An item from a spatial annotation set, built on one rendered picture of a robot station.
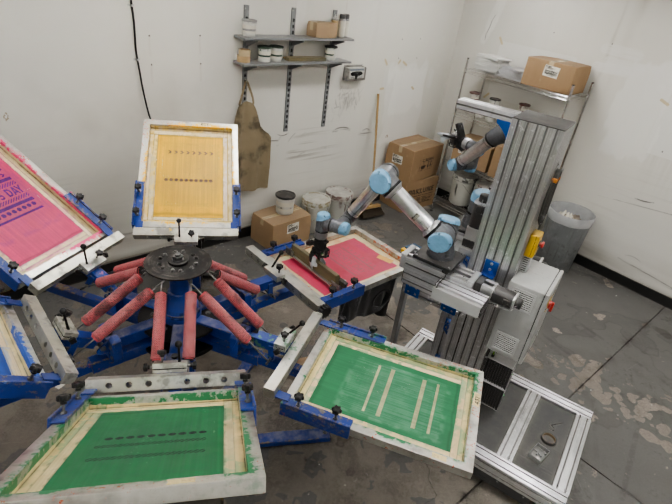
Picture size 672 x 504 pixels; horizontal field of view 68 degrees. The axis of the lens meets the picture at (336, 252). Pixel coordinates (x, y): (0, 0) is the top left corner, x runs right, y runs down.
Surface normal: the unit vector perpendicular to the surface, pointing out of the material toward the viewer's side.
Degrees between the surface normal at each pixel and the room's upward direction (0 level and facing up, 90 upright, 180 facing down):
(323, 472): 0
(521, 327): 90
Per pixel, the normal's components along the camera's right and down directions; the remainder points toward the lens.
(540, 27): -0.75, 0.26
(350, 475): 0.12, -0.86
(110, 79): 0.65, 0.45
